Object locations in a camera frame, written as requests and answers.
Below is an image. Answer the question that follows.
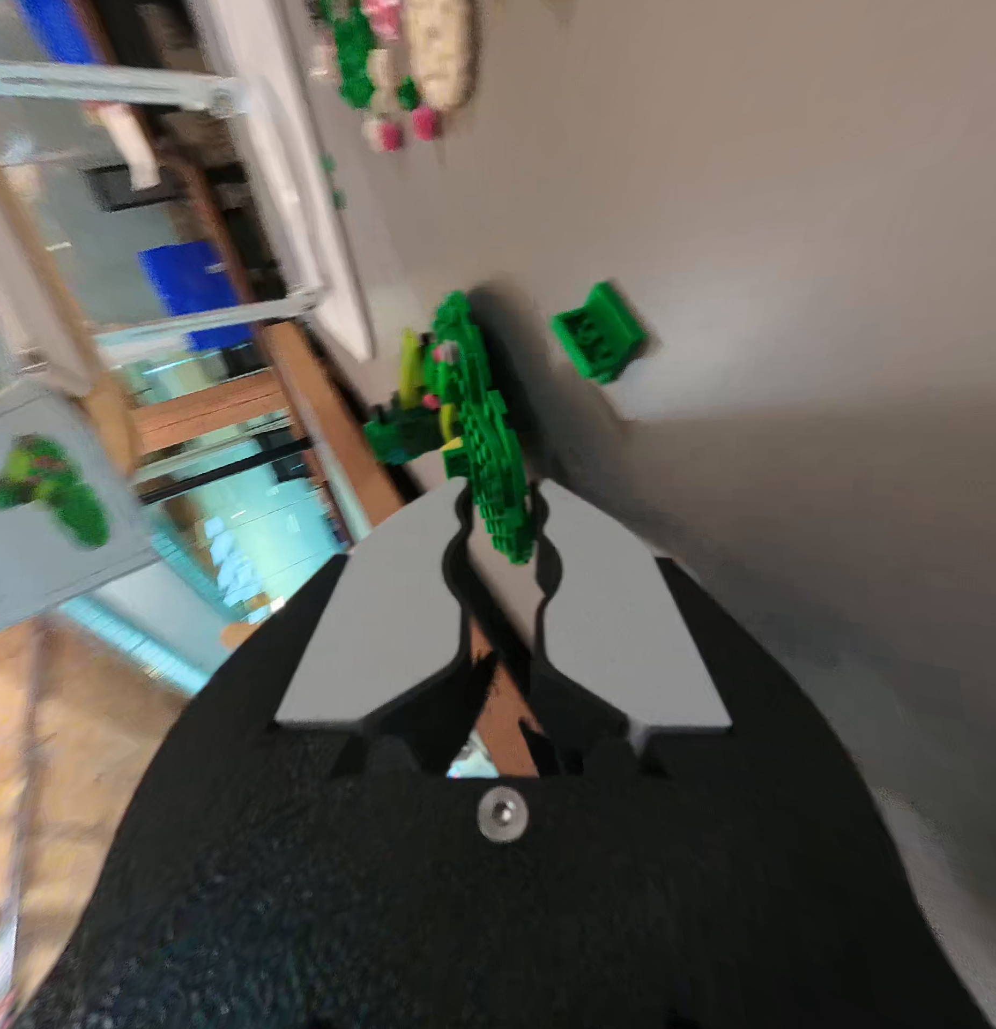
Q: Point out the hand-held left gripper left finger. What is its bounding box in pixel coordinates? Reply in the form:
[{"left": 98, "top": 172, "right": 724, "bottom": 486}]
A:
[{"left": 274, "top": 480, "right": 475, "bottom": 730}]

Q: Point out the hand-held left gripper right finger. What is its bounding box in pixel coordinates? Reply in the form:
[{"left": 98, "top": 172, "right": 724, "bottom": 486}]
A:
[{"left": 530, "top": 480, "right": 732, "bottom": 736}]

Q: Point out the green lego leaf assembly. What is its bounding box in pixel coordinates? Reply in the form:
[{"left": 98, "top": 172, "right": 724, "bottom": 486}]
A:
[{"left": 363, "top": 291, "right": 541, "bottom": 567}]

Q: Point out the lego instruction booklet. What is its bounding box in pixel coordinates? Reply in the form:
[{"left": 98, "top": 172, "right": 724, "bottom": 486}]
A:
[{"left": 0, "top": 378, "right": 159, "bottom": 638}]

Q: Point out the green lego brick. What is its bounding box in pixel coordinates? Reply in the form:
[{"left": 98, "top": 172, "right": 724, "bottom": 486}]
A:
[{"left": 550, "top": 281, "right": 649, "bottom": 385}]

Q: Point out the pile of lego pieces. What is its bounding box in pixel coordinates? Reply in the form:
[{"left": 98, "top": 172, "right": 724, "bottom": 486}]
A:
[{"left": 309, "top": 0, "right": 479, "bottom": 154}]

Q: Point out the stack of blue bins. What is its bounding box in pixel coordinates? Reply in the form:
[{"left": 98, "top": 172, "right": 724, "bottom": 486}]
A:
[{"left": 136, "top": 241, "right": 255, "bottom": 352}]

